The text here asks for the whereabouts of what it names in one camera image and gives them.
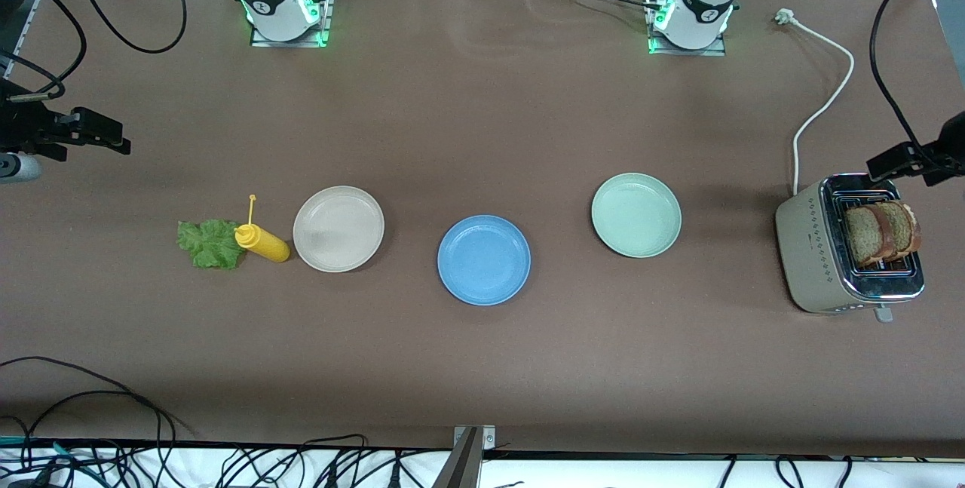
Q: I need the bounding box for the black looped table cable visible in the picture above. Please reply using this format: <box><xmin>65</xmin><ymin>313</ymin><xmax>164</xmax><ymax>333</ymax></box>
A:
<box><xmin>0</xmin><ymin>356</ymin><xmax>198</xmax><ymax>443</ymax></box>

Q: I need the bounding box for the yellow mustard squeeze bottle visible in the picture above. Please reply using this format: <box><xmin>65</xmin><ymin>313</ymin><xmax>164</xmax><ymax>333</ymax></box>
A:
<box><xmin>234</xmin><ymin>195</ymin><xmax>291</xmax><ymax>263</ymax></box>

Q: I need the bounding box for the metal corner bracket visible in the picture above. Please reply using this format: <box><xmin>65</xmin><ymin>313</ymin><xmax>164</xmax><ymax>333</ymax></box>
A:
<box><xmin>454</xmin><ymin>425</ymin><xmax>497</xmax><ymax>450</ymax></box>

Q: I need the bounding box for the brown bread slice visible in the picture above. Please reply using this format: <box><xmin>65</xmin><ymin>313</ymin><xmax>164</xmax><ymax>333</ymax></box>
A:
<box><xmin>875</xmin><ymin>200</ymin><xmax>922</xmax><ymax>259</ymax></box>
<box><xmin>843</xmin><ymin>205</ymin><xmax>894</xmax><ymax>266</ymax></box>

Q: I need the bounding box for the pale green plate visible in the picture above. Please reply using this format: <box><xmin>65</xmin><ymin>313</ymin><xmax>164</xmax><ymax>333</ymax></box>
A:
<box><xmin>591</xmin><ymin>173</ymin><xmax>682</xmax><ymax>259</ymax></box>

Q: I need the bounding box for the green lettuce leaf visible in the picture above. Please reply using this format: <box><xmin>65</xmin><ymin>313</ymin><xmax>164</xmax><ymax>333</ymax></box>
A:
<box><xmin>177</xmin><ymin>219</ymin><xmax>246</xmax><ymax>270</ymax></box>

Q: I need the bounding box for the beige plate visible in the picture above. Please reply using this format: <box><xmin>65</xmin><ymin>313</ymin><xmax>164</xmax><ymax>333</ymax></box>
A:
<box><xmin>293</xmin><ymin>186</ymin><xmax>385</xmax><ymax>273</ymax></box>

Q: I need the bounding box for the dark aluminium post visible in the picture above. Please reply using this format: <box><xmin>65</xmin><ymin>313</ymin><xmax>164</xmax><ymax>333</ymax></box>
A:
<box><xmin>431</xmin><ymin>428</ymin><xmax>483</xmax><ymax>488</ymax></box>

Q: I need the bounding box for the white toaster power cord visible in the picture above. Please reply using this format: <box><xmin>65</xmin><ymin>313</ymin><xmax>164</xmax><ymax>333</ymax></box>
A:
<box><xmin>775</xmin><ymin>9</ymin><xmax>856</xmax><ymax>196</ymax></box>

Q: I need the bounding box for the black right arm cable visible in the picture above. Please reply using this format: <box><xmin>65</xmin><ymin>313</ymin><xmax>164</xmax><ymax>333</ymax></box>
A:
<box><xmin>0</xmin><ymin>0</ymin><xmax>188</xmax><ymax>103</ymax></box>

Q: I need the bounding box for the blue plate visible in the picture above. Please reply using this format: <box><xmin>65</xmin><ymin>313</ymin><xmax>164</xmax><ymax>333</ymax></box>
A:
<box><xmin>437</xmin><ymin>215</ymin><xmax>532</xmax><ymax>306</ymax></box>

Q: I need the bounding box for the beige chrome toaster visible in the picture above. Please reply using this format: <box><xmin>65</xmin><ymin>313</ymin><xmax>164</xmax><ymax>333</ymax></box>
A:
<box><xmin>775</xmin><ymin>173</ymin><xmax>927</xmax><ymax>323</ymax></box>

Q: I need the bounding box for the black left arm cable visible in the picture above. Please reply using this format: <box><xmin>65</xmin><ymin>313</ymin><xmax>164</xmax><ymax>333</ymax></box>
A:
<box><xmin>869</xmin><ymin>0</ymin><xmax>965</xmax><ymax>164</ymax></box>

